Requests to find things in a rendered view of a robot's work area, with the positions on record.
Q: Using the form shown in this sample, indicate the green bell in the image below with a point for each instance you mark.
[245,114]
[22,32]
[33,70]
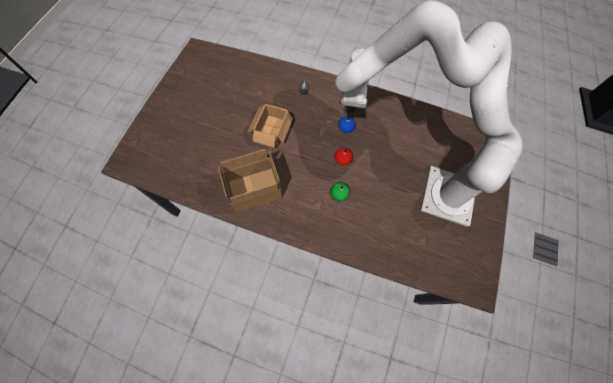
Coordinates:
[340,191]

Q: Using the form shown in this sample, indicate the red service bell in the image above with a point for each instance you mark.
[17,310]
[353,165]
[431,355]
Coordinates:
[343,157]

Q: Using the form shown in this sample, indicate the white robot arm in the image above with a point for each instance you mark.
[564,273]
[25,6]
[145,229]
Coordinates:
[465,63]

